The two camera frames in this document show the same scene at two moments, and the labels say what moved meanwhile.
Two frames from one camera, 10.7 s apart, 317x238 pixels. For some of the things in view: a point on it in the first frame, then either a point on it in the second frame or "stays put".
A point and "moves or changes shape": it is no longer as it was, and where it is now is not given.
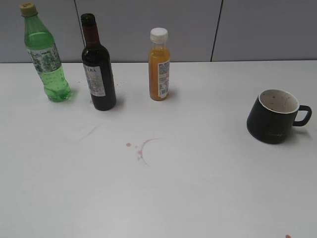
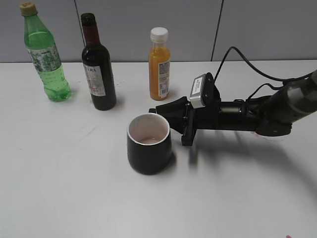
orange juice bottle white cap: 159,62 stays put
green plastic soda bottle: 40,45 stays put
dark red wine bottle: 97,64 stays put
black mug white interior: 272,115 moves or changes shape
